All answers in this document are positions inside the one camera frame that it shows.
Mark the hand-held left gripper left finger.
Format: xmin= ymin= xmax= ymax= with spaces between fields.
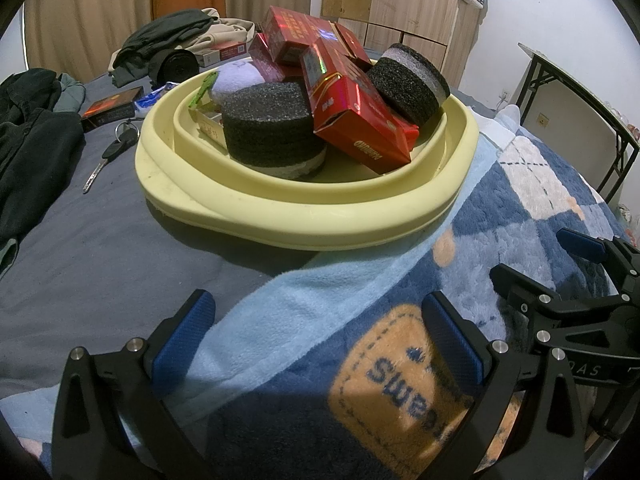
xmin=50 ymin=289 xmax=217 ymax=480

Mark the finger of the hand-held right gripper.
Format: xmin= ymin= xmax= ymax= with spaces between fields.
xmin=489 ymin=262 xmax=566 ymax=318
xmin=556 ymin=227 xmax=626 ymax=281

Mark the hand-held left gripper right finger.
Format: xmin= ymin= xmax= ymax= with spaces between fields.
xmin=421 ymin=290 xmax=586 ymax=480

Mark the pale yellow plastic basin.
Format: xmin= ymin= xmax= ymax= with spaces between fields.
xmin=135 ymin=57 xmax=481 ymax=252

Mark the white box red print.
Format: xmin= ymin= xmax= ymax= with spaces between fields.
xmin=192 ymin=105 xmax=226 ymax=148

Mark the black foam disc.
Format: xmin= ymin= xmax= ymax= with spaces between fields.
xmin=366 ymin=44 xmax=451 ymax=128
xmin=221 ymin=82 xmax=328 ymax=179

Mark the long red box white label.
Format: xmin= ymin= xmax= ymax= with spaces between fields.
xmin=300 ymin=40 xmax=420 ymax=176

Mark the small green packet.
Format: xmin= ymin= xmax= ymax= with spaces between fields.
xmin=189 ymin=74 xmax=218 ymax=110

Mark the lavender plush ball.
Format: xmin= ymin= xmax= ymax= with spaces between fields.
xmin=210 ymin=60 xmax=268 ymax=106

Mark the red box gold print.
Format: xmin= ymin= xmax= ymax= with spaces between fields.
xmin=262 ymin=5 xmax=351 ymax=63

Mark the blue checked plush blanket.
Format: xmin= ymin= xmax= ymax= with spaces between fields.
xmin=0 ymin=107 xmax=636 ymax=480

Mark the grey bed sheet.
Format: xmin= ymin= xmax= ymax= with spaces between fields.
xmin=0 ymin=67 xmax=501 ymax=401

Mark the clear glass jar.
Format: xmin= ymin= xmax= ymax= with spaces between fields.
xmin=602 ymin=100 xmax=640 ymax=141

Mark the black folding table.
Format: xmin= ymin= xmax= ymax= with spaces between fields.
xmin=515 ymin=42 xmax=640 ymax=203

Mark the black garment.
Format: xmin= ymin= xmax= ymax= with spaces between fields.
xmin=0 ymin=69 xmax=86 ymax=271

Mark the dark box orange print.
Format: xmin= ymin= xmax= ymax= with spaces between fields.
xmin=80 ymin=86 xmax=146 ymax=133

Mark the blue white packet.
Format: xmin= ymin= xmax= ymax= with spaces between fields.
xmin=134 ymin=85 xmax=176 ymax=111

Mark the grey green garment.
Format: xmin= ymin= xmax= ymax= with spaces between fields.
xmin=52 ymin=72 xmax=87 ymax=113

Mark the black cylinder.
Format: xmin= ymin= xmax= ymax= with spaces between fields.
xmin=150 ymin=47 xmax=198 ymax=83

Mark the red white cigarette pack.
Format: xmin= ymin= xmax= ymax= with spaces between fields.
xmin=200 ymin=42 xmax=249 ymax=67

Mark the light wooden wardrobe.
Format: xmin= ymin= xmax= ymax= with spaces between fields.
xmin=320 ymin=0 xmax=481 ymax=96

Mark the dark green garment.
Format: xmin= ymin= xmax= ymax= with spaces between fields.
xmin=107 ymin=9 xmax=216 ymax=86

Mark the beige curtain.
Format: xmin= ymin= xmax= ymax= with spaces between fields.
xmin=22 ymin=0 xmax=316 ymax=81

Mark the car key with ring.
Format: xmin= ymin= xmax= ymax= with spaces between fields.
xmin=82 ymin=119 xmax=143 ymax=194

